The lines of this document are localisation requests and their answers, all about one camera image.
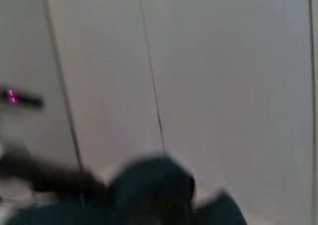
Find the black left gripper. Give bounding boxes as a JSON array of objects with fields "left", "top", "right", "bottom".
[{"left": 0, "top": 149, "right": 107, "bottom": 198}]

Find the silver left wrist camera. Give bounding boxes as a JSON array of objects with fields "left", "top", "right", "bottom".
[{"left": 0, "top": 85, "right": 44, "bottom": 110}]

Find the dark teal lunch bag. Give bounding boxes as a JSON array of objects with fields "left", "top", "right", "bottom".
[{"left": 0, "top": 156, "right": 249, "bottom": 225}]

